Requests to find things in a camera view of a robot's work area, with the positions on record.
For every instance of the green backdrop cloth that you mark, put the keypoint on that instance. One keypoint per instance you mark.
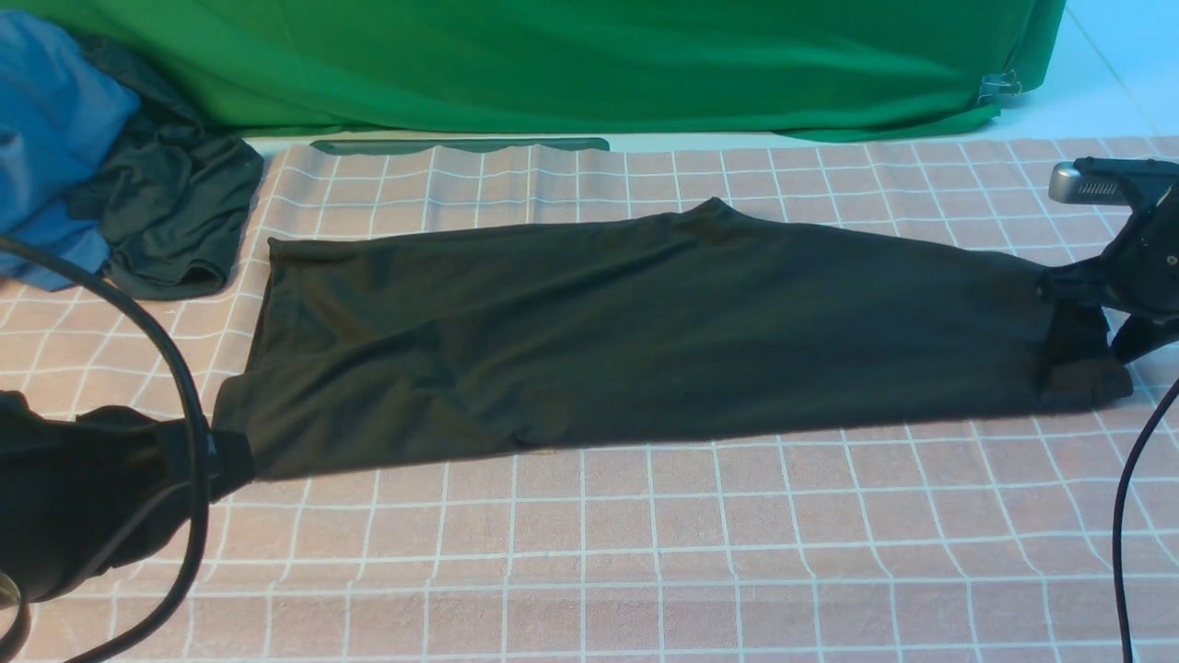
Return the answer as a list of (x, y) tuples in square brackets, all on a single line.
[(831, 71)]

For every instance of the dark gray crumpled garment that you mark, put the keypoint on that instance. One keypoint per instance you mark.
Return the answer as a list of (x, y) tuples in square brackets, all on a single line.
[(172, 197)]

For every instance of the dark gray long-sleeve shirt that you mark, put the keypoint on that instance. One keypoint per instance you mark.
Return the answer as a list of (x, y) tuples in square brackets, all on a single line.
[(678, 327)]

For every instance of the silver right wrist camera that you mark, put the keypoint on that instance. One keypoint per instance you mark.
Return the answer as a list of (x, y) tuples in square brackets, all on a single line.
[(1098, 181)]

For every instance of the pink grid-pattern tablecloth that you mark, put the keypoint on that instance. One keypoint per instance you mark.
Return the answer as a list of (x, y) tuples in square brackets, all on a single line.
[(985, 541)]

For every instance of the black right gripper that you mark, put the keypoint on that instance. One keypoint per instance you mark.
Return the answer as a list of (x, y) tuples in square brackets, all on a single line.
[(1137, 274)]

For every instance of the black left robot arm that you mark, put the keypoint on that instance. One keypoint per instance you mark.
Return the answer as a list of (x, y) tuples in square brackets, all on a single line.
[(82, 497)]

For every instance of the clear binder clip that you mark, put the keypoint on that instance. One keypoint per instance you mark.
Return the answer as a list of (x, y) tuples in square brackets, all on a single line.
[(994, 88)]

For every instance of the blue crumpled garment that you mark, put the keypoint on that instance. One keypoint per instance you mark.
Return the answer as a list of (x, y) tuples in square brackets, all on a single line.
[(60, 117)]

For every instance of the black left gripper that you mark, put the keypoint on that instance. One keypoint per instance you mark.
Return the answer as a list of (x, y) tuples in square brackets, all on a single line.
[(228, 461)]

